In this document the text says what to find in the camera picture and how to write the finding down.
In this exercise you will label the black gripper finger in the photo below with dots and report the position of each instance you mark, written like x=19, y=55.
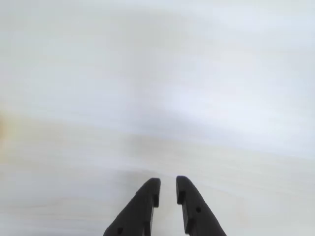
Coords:
x=137, y=209
x=197, y=211

